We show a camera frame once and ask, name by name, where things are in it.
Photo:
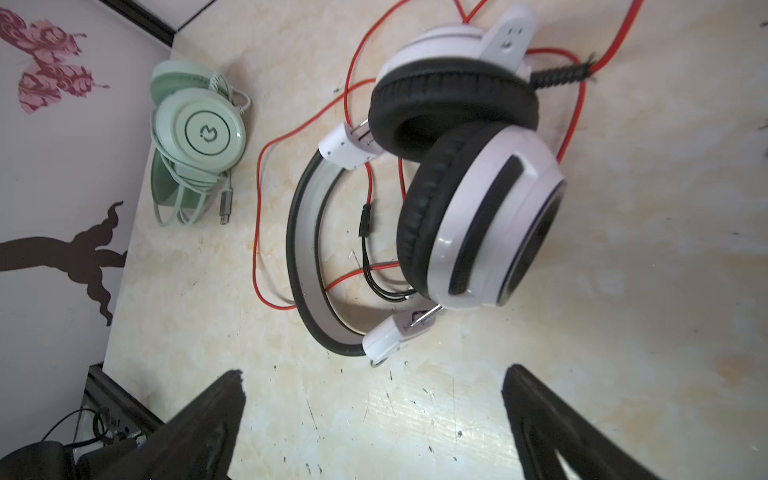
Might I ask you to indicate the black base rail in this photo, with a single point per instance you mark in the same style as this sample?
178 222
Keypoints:
126 415

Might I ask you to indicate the black white headphones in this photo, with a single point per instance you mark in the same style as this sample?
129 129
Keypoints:
460 102

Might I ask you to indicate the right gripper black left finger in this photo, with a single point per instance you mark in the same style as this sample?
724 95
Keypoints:
198 443

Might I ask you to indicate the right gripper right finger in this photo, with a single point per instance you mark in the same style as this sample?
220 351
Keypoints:
547 431

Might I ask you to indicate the mint green white headphones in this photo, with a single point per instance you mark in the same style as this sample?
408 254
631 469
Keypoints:
198 136

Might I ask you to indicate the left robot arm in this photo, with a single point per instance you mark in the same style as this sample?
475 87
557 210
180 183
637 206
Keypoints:
84 459

